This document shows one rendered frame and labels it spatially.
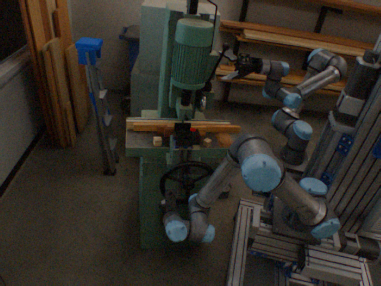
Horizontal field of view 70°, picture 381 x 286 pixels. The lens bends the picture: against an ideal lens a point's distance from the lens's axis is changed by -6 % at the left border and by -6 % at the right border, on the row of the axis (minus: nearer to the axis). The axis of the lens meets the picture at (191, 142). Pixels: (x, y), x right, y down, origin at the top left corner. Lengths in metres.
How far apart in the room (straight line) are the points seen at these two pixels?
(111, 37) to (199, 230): 3.12
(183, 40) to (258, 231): 0.95
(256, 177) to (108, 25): 3.23
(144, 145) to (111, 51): 2.56
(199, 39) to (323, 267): 1.16
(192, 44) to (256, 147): 0.62
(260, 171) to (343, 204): 0.77
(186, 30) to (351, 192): 1.08
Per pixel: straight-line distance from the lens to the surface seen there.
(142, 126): 1.60
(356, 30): 4.40
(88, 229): 2.29
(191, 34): 1.34
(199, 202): 1.19
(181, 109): 1.52
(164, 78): 1.68
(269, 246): 1.50
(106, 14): 3.83
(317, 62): 1.74
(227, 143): 1.59
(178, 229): 1.09
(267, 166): 0.88
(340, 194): 1.53
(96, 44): 2.14
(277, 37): 3.47
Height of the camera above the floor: 1.80
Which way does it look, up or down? 35 degrees down
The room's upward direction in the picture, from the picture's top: 9 degrees clockwise
